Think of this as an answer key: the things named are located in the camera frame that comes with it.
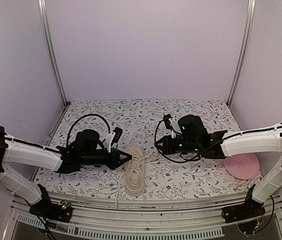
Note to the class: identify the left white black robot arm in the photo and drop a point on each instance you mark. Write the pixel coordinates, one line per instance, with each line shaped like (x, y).
(13, 150)

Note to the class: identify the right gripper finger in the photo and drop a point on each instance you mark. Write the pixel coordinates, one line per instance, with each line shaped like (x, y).
(162, 142)
(162, 149)

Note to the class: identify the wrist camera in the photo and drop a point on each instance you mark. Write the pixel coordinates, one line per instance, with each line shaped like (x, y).
(112, 138)
(170, 125)

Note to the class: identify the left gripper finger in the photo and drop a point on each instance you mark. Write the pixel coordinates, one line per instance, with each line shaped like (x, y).
(122, 154)
(121, 161)

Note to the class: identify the cream white sneaker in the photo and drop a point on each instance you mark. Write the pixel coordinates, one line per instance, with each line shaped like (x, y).
(134, 173)

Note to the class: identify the floral patterned table mat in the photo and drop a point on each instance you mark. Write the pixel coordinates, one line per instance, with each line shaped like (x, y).
(140, 120)

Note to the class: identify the right aluminium frame post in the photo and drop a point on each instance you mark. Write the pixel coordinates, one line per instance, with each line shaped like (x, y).
(243, 50)

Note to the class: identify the aluminium front rail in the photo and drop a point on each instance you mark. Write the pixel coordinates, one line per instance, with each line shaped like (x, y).
(181, 219)

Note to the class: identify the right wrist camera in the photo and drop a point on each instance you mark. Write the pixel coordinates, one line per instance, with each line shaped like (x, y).
(170, 125)

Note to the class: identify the left aluminium frame post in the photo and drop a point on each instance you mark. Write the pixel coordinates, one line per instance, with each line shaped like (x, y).
(42, 8)

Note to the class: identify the aluminium frame post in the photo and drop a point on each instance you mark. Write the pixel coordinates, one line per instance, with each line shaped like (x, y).
(243, 50)
(42, 8)

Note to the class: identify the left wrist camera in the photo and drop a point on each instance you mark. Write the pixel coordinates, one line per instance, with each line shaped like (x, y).
(112, 138)

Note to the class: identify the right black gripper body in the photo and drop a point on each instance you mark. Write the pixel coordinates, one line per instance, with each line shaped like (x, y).
(190, 146)

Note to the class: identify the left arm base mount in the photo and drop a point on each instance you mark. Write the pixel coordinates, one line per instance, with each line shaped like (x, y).
(61, 211)

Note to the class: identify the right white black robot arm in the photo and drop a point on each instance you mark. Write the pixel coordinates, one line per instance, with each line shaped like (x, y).
(225, 144)

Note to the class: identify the pink round plate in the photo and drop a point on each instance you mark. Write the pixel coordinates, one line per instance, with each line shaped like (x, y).
(242, 166)

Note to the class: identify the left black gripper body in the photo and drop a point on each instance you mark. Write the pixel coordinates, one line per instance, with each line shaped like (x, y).
(91, 159)

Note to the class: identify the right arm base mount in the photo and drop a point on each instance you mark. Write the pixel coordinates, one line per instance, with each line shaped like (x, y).
(246, 210)

